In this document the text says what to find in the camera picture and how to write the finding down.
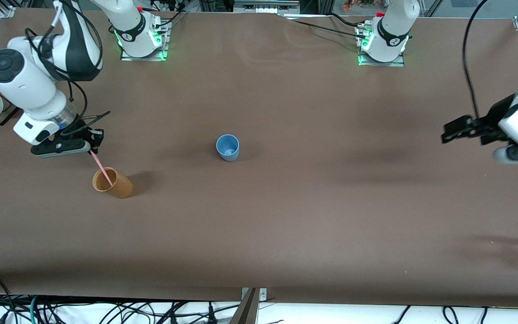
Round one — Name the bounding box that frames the dark metal pole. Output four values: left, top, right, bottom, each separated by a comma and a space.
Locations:
230, 288, 259, 324

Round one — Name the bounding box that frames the brown bamboo cup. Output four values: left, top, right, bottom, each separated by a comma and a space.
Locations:
92, 167, 134, 199

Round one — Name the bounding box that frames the black cable on table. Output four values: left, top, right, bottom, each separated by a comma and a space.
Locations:
286, 13, 367, 41

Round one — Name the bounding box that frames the grey metal box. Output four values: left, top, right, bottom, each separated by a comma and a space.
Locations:
233, 0, 301, 14

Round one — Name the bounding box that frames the pink straw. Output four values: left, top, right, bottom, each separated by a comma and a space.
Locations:
89, 150, 115, 187

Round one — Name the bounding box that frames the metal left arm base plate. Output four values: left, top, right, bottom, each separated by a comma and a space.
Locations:
357, 22, 406, 67

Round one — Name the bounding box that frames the blue plastic cup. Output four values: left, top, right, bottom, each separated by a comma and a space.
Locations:
216, 135, 240, 162

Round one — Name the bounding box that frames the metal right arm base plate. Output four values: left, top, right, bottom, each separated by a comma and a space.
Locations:
120, 20, 170, 61

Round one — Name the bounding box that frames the small metal table bracket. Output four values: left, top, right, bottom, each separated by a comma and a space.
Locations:
241, 288, 268, 301

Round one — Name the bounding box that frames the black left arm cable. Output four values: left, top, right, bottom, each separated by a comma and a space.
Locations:
462, 0, 490, 120

